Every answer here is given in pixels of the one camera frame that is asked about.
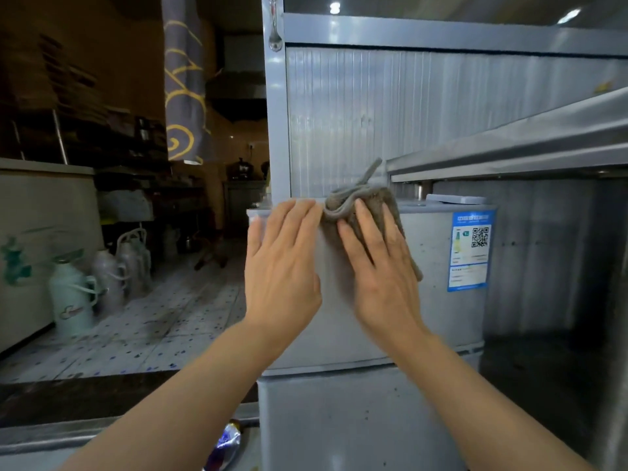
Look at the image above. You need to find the person's left hand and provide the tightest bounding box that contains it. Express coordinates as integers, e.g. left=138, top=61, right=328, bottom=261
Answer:
left=243, top=198, right=324, bottom=350

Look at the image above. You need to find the white thermos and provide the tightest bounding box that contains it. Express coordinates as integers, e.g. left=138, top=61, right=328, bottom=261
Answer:
left=115, top=228, right=153, bottom=298
left=90, top=249, right=130, bottom=315

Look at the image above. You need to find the metal door handle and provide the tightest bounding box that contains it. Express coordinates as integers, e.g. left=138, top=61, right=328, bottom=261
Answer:
left=267, top=0, right=284, bottom=53

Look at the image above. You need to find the person's right forearm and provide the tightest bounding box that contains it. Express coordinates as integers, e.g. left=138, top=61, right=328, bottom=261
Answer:
left=392, top=333, right=595, bottom=471

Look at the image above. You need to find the metal range hood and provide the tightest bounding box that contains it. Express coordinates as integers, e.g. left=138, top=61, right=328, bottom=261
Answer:
left=205, top=33, right=268, bottom=123

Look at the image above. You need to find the white chest freezer green print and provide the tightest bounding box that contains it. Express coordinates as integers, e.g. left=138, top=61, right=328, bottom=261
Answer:
left=0, top=157, right=107, bottom=354

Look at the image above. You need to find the person's left forearm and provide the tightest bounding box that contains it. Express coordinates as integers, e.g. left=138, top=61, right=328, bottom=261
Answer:
left=58, top=318, right=295, bottom=471

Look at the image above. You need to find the small silver fridge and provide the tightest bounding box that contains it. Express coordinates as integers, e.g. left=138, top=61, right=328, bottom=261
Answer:
left=247, top=193, right=497, bottom=471

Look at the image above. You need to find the steel kitchen cabinet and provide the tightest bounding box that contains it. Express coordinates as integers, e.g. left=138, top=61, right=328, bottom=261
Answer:
left=223, top=180, right=268, bottom=231

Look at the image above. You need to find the brown cleaning cloth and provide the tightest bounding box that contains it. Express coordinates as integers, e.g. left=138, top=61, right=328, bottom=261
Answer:
left=321, top=157, right=424, bottom=283

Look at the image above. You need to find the white plastic bag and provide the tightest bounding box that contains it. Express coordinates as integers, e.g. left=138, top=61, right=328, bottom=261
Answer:
left=97, top=188, right=156, bottom=224

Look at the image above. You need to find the stainless steel table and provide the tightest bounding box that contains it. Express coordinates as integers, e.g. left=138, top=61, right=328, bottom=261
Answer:
left=385, top=86, right=628, bottom=471

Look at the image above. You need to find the grey curtain yellow swirl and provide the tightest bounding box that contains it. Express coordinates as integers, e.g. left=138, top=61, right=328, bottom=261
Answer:
left=160, top=0, right=213, bottom=166

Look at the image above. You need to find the blue crushed drink can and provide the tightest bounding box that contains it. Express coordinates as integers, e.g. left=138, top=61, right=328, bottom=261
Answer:
left=203, top=420, right=244, bottom=471

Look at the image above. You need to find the person's right hand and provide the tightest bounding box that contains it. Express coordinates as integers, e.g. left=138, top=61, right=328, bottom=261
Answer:
left=336, top=198, right=432, bottom=358

